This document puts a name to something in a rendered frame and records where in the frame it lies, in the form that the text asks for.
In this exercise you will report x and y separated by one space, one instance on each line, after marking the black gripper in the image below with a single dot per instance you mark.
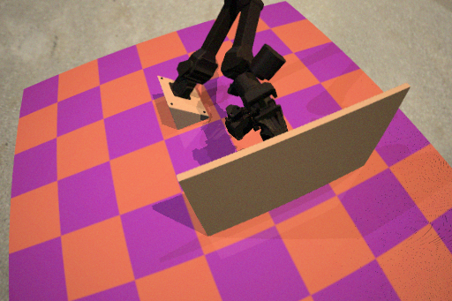
269 115

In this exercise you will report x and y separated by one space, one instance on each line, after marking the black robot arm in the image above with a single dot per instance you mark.
238 63

